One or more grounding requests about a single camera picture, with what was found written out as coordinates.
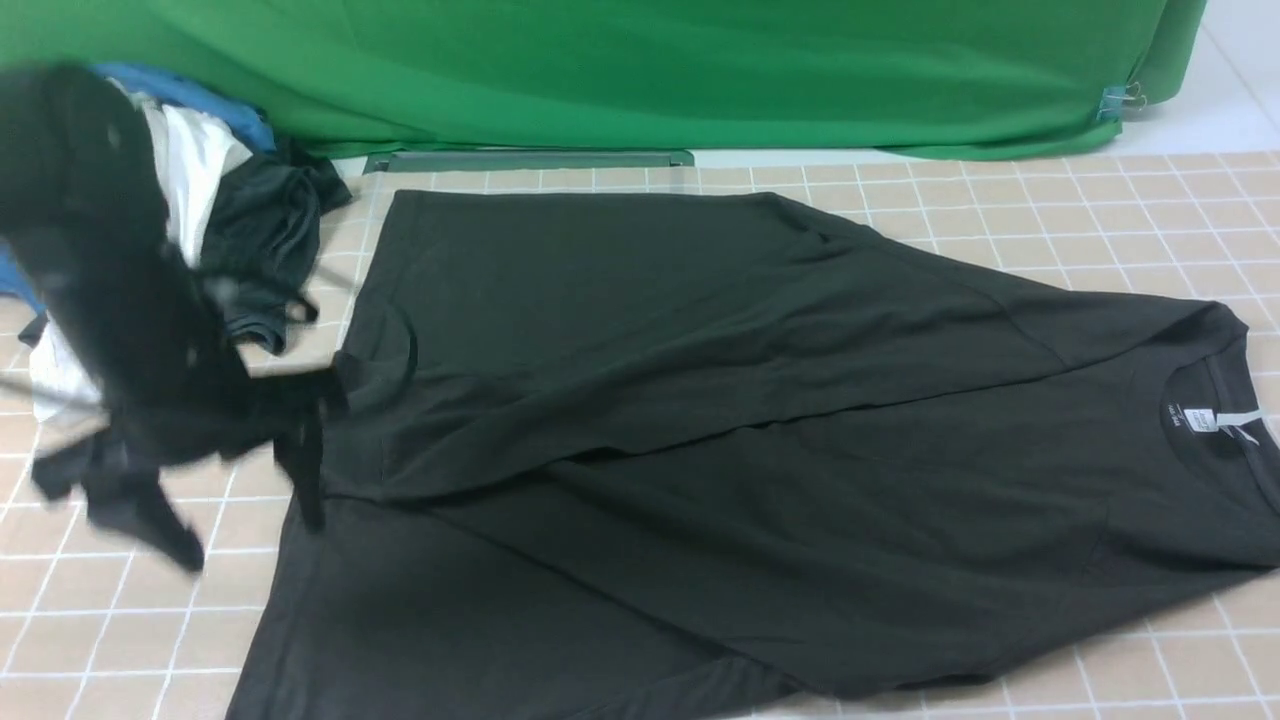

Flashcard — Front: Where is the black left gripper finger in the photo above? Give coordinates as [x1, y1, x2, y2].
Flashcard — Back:
[32, 439, 205, 573]
[271, 407, 325, 533]

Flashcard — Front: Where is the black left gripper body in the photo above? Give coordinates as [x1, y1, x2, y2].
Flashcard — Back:
[3, 61, 346, 465]

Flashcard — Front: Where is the white shirt in pile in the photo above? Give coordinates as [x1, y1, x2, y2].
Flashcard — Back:
[28, 79, 252, 421]

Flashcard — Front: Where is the dark teal shirt in pile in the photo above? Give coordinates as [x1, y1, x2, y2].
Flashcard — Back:
[197, 138, 353, 356]

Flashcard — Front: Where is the blue shirt in pile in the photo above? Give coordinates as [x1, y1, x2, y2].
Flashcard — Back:
[3, 59, 276, 313]

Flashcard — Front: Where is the beige grid tablecloth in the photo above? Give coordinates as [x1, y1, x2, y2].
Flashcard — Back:
[3, 151, 1279, 719]

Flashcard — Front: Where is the gray metal bar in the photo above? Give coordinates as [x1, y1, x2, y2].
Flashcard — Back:
[362, 149, 696, 176]

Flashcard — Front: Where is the green backdrop cloth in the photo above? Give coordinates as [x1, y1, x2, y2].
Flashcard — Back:
[1, 1, 1206, 161]

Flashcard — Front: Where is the blue binder clip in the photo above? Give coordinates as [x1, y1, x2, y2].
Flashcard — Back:
[1094, 82, 1149, 123]

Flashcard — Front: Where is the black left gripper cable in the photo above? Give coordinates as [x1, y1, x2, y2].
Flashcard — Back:
[0, 255, 361, 427]

